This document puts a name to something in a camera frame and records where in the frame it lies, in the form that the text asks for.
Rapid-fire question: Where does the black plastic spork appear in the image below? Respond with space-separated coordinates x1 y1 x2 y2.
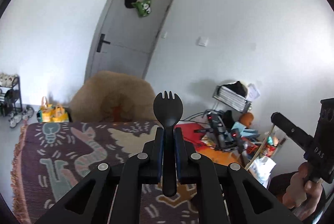
153 91 183 197

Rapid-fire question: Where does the person's right hand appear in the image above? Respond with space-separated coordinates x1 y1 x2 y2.
282 162 323 213

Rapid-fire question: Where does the red cartoon tin can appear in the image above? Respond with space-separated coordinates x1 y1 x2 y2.
260 136 279 158

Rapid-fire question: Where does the orange cat mat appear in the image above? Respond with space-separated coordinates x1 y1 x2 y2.
195 146 242 166

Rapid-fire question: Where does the patterned woven table cloth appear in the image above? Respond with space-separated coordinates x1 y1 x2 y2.
10 120 204 224

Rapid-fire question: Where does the light blue box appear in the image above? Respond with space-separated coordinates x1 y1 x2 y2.
231 122 246 136

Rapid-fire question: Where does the snack packet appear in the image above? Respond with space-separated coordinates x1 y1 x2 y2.
201 135 216 148

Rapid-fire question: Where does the orange plush toy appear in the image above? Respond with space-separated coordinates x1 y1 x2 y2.
238 112 254 128

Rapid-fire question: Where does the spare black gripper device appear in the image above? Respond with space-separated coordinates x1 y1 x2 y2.
194 111 247 154

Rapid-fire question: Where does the yellow gift bag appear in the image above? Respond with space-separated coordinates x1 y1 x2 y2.
37 97 70 123

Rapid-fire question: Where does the tan upholstered chair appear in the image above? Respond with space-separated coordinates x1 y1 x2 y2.
69 71 156 122

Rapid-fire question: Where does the black shoe rack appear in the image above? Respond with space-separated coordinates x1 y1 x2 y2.
1 72 23 116

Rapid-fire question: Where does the grey door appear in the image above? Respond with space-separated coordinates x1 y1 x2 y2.
84 0 173 80

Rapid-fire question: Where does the green panda plush bag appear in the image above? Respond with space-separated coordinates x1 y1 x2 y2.
131 0 152 18

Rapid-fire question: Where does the black cable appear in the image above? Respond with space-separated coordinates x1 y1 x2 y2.
182 109 218 123

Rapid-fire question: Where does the wire mesh basket shelf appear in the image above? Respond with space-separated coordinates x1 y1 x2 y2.
212 85 252 114

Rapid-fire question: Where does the white wall switch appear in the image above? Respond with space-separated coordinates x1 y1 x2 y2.
197 36 209 47

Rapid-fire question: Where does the black door handle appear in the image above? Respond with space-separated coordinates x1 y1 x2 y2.
96 33 110 53

